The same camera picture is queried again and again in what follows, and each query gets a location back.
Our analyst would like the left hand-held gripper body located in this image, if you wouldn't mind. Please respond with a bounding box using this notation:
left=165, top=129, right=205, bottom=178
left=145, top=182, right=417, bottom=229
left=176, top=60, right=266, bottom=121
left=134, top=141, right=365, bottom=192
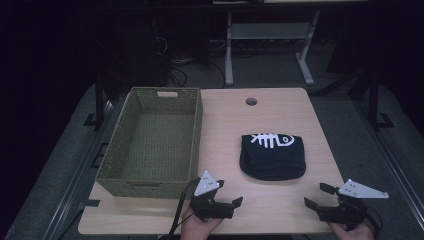
left=189, top=170, right=235, bottom=222

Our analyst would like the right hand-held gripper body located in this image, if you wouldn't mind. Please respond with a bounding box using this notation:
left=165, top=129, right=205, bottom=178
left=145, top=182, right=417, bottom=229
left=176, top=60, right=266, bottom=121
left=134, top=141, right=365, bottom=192
left=315, top=178, right=390, bottom=232

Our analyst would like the green woven basket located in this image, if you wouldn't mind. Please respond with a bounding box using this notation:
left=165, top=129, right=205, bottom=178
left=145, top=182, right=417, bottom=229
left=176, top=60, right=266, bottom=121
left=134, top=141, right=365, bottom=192
left=94, top=86, right=204, bottom=200

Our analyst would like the white metal desk frame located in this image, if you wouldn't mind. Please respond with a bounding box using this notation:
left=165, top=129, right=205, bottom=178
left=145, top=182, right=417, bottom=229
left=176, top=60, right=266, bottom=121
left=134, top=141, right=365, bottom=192
left=224, top=10, right=321, bottom=87

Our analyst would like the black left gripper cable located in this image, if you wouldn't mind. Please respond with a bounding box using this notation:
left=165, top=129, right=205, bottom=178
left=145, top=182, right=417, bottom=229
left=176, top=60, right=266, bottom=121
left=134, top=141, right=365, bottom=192
left=168, top=177, right=202, bottom=239

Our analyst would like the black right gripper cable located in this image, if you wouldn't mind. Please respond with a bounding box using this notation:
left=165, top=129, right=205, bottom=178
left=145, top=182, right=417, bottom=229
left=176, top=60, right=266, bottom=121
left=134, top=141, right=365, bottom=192
left=364, top=206, right=384, bottom=239

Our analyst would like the grey metal rail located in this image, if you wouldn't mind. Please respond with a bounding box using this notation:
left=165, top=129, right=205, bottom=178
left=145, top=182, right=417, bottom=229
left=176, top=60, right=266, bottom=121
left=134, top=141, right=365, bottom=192
left=41, top=99, right=116, bottom=240
left=354, top=99, right=424, bottom=231

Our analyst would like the person's right hand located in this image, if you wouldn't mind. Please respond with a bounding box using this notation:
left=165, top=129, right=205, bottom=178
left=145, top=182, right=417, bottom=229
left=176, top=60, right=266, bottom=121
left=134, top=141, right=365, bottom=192
left=328, top=218, right=376, bottom=240

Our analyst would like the tangle of floor cables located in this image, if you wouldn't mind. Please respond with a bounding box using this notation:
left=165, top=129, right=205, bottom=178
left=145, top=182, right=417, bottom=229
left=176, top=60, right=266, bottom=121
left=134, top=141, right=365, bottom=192
left=151, top=34, right=228, bottom=88

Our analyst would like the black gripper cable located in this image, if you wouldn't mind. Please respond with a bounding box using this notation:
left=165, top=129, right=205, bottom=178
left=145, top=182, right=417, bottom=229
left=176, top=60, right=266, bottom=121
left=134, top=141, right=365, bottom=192
left=168, top=177, right=202, bottom=239
left=364, top=206, right=384, bottom=239

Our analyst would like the black cloth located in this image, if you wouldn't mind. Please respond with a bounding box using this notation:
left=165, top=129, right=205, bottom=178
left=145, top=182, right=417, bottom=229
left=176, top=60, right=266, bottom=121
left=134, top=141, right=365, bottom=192
left=238, top=132, right=307, bottom=182

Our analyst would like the black metal stand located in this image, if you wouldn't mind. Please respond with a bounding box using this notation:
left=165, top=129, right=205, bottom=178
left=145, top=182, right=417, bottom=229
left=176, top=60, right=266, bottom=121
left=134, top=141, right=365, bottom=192
left=349, top=66, right=396, bottom=132
left=83, top=71, right=111, bottom=131

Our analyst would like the person's left hand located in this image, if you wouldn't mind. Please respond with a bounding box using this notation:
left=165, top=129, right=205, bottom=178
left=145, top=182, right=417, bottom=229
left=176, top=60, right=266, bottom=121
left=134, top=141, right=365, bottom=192
left=179, top=208, right=223, bottom=240

